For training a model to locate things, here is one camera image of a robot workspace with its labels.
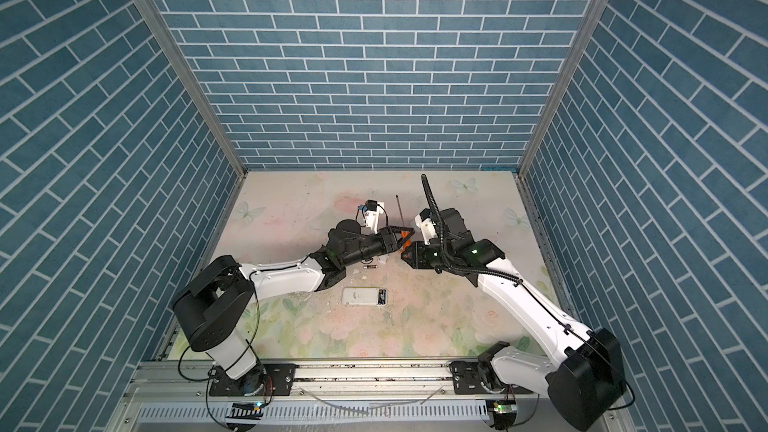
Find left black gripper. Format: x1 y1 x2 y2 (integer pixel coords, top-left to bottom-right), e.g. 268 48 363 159
339 226 414 269

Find orange handled screwdriver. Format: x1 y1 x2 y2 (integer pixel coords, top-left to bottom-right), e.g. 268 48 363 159
395 194 412 251

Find white remote control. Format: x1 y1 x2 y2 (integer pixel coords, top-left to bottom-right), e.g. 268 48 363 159
341 287 387 306

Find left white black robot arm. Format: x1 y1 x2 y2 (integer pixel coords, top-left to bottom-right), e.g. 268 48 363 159
171 219 414 380

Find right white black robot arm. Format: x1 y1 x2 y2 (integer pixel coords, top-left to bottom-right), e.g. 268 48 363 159
401 239 628 431

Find right controller board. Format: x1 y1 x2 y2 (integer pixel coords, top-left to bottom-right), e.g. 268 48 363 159
486 400 518 430

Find controller board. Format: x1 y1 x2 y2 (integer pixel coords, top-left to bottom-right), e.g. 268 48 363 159
225 402 264 431
486 400 518 430

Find left controller board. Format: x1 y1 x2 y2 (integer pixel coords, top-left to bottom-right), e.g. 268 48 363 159
225 402 264 431

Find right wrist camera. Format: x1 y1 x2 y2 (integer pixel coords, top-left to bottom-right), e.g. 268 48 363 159
414 208 439 245

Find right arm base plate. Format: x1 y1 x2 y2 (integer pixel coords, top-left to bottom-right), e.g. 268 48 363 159
448 360 531 395

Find grey loose cable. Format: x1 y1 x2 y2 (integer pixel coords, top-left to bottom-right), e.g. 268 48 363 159
298 386 445 413

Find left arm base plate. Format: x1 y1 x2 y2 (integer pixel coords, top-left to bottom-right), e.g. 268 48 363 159
209 363 297 399

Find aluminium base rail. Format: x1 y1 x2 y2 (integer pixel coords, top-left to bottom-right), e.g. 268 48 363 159
106 357 573 431

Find right aluminium corner post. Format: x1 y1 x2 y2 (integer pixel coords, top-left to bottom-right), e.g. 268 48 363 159
517 0 634 180

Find aluminium corner post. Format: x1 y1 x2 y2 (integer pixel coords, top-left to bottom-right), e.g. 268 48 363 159
104 0 248 180
517 0 634 180

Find left aluminium corner post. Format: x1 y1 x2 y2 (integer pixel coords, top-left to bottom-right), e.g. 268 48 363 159
104 0 248 180

